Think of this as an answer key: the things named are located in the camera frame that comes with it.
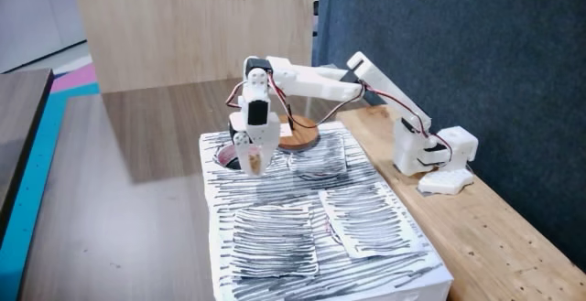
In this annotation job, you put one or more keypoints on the light wood panel board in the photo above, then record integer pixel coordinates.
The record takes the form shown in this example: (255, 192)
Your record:
(192, 26)

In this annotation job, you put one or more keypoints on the round wooden disc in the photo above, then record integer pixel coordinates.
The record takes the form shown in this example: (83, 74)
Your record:
(302, 136)

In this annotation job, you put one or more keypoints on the light wooden plank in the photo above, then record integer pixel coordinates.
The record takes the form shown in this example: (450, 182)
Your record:
(467, 232)

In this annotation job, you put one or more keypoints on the pinkish container inside hole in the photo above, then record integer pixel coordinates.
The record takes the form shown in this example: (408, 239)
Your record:
(225, 157)

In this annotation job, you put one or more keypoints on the small scribbled paper patch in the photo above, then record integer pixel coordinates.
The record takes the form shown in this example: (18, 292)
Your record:
(320, 159)

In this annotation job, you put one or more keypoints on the large scribbled paper patch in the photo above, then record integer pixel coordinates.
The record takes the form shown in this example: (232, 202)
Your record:
(371, 221)

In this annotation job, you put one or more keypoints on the blue-grey fabric partition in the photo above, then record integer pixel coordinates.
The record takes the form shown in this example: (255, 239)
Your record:
(458, 31)

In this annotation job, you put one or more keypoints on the square scribbled paper patch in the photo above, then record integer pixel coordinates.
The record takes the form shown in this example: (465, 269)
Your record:
(274, 241)

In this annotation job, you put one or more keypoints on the brown debris clump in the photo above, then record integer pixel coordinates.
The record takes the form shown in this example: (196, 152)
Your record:
(255, 161)

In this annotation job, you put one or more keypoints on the thin black stick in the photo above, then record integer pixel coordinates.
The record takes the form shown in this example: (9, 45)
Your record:
(290, 120)

